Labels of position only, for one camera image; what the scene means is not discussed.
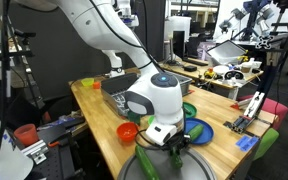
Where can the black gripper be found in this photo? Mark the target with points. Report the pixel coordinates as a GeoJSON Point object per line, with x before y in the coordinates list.
{"type": "Point", "coordinates": [180, 139]}

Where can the short dark-green zucchini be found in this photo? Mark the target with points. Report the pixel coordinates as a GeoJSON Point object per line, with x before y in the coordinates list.
{"type": "Point", "coordinates": [176, 161]}

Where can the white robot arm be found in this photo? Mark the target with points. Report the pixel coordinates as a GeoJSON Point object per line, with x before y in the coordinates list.
{"type": "Point", "coordinates": [94, 23]}

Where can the dark zucchini with pale stem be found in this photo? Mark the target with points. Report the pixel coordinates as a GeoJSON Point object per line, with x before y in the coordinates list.
{"type": "Point", "coordinates": [195, 131]}

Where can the gray round tray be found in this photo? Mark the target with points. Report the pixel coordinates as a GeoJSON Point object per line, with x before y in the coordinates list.
{"type": "Point", "coordinates": [197, 166]}

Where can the blue plate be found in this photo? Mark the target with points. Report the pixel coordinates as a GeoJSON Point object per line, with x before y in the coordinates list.
{"type": "Point", "coordinates": [207, 133]}

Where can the long light-green zucchini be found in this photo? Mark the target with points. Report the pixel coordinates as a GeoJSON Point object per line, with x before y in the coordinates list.
{"type": "Point", "coordinates": [145, 163]}

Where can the dark-green cup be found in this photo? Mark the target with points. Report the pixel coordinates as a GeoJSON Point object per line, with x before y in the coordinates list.
{"type": "Point", "coordinates": [134, 118]}

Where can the red bowl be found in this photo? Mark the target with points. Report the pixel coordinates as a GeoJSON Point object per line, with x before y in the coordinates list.
{"type": "Point", "coordinates": [127, 131]}

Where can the blue tape pieces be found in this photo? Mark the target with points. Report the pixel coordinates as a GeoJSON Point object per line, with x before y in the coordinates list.
{"type": "Point", "coordinates": [247, 142]}

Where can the wooden background table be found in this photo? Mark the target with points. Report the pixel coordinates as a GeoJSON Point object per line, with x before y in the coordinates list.
{"type": "Point", "coordinates": [224, 86]}

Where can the black keyboard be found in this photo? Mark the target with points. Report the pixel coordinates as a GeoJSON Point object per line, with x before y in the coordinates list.
{"type": "Point", "coordinates": [195, 61]}

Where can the green chair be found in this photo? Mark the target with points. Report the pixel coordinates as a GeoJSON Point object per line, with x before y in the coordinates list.
{"type": "Point", "coordinates": [267, 140]}

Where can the white bowl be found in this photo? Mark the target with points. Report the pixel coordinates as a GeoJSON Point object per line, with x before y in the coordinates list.
{"type": "Point", "coordinates": [221, 70]}

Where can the gray dish rack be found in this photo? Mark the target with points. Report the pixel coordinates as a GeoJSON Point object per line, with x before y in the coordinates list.
{"type": "Point", "coordinates": [117, 83]}

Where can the white black headset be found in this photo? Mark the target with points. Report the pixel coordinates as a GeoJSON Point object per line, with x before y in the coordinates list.
{"type": "Point", "coordinates": [234, 75]}

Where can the orange block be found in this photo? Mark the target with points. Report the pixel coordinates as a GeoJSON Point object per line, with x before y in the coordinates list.
{"type": "Point", "coordinates": [97, 85]}

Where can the pink stool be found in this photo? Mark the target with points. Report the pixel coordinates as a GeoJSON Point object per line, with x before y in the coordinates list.
{"type": "Point", "coordinates": [277, 108]}

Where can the gray open case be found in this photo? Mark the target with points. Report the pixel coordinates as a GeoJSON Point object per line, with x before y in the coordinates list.
{"type": "Point", "coordinates": [225, 50]}

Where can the yellow-green small bowl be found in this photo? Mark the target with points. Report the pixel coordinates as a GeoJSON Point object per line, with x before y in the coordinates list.
{"type": "Point", "coordinates": [87, 82]}

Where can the black metal fixture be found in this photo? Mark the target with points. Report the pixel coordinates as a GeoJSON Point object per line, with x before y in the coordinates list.
{"type": "Point", "coordinates": [62, 133]}

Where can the white cabinet box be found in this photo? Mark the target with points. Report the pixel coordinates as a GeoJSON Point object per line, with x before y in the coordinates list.
{"type": "Point", "coordinates": [177, 23]}

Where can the red plastic cup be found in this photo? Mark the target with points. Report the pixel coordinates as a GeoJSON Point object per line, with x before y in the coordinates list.
{"type": "Point", "coordinates": [25, 135]}

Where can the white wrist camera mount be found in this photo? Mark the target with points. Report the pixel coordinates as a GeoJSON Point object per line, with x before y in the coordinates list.
{"type": "Point", "coordinates": [159, 131]}

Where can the aluminum extrusion rail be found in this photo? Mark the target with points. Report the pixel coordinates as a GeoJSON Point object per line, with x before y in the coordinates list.
{"type": "Point", "coordinates": [250, 110]}

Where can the aluminum bracket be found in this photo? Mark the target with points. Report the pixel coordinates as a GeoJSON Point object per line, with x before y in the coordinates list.
{"type": "Point", "coordinates": [35, 150]}

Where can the black camera stand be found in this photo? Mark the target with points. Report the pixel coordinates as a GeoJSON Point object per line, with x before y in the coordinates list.
{"type": "Point", "coordinates": [284, 36]}

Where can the black tripod with camera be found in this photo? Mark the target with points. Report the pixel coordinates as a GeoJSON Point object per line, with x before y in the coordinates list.
{"type": "Point", "coordinates": [24, 34]}

